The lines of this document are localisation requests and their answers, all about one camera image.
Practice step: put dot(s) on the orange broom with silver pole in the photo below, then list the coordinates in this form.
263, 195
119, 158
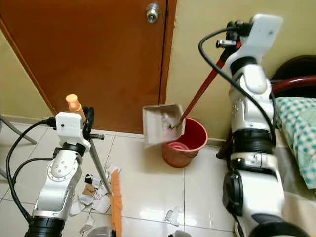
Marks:
116, 202

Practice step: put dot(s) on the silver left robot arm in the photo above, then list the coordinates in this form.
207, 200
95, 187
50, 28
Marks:
59, 173

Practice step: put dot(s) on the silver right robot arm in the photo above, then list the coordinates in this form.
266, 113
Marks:
256, 182

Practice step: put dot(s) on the brown wooden door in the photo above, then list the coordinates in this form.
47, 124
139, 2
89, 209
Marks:
89, 54

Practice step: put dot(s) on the grey metal chair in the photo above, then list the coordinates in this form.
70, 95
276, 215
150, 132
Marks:
19, 132

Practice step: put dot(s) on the white paper scraps pile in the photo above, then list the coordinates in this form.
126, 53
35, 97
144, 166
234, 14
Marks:
101, 200

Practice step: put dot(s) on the silver round door knob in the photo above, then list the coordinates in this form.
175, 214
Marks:
152, 12

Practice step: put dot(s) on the red plastic bucket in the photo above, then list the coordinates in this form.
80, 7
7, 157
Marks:
182, 154

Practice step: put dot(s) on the grey left robot foot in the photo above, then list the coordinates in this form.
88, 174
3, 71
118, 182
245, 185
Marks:
99, 232

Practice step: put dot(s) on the grey robot foot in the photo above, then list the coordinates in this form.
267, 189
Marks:
99, 232
181, 234

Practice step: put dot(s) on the single white paper scrap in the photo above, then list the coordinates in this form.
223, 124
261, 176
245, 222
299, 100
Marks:
174, 216

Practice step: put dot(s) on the grey right robot foot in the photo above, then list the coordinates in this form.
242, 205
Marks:
181, 234

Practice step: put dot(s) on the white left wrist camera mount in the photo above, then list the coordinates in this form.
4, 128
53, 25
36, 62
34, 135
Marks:
68, 126

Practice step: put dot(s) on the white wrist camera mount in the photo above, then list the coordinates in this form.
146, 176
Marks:
68, 126
261, 37

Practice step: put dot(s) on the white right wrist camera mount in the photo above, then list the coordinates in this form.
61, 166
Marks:
261, 37

